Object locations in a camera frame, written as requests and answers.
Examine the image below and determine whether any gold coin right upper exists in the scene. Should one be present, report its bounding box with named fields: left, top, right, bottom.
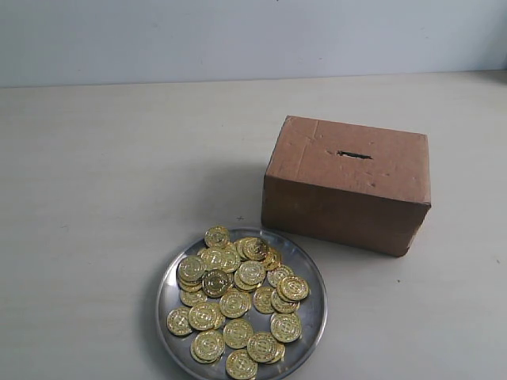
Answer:
left=267, top=264, right=294, bottom=288

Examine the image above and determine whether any gold coin bottom right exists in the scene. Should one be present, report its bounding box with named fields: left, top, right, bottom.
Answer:
left=246, top=332, right=278, bottom=363

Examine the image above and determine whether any gold coin left upper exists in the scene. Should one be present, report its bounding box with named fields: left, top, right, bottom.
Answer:
left=177, top=256, right=206, bottom=282

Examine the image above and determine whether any gold coin left lower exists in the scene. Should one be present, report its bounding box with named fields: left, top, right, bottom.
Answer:
left=188, top=302, right=222, bottom=331

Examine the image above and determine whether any gold coin bottom edge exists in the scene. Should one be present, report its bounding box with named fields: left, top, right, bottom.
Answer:
left=226, top=349, right=257, bottom=380

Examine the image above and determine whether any brown cardboard slotted box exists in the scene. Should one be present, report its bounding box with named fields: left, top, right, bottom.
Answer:
left=261, top=116, right=431, bottom=257

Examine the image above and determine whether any gold coin upper middle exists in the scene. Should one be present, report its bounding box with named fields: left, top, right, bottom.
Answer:
left=200, top=248, right=241, bottom=273

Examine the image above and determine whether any round steel plate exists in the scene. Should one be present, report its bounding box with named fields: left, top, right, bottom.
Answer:
left=154, top=227, right=327, bottom=379

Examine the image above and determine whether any gold coin bottom left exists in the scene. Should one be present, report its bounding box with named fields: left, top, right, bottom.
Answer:
left=191, top=330, right=225, bottom=363

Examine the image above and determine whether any gold coin centre right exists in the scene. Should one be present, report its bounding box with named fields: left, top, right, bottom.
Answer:
left=237, top=260, right=266, bottom=286

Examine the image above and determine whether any gold coin bottom centre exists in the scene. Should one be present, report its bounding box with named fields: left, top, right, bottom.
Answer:
left=223, top=318, right=254, bottom=349

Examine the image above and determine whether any gold coin middle right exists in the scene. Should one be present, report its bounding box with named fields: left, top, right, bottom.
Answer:
left=253, top=287, right=275, bottom=314

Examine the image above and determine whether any gold coin right lower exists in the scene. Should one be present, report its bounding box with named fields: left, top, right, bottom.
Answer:
left=270, top=313, right=302, bottom=343

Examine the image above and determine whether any gold coin stack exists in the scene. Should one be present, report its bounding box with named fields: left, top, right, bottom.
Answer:
left=277, top=275, right=310, bottom=302
left=242, top=237, right=269, bottom=261

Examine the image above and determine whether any gold coin centre lower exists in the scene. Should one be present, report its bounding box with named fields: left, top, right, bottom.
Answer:
left=219, top=290, right=251, bottom=319

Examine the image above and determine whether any dark gold coin centre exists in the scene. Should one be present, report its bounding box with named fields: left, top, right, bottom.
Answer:
left=202, top=269, right=233, bottom=298

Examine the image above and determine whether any gold coin plate top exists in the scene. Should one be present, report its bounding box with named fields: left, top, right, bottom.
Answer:
left=204, top=226, right=231, bottom=249

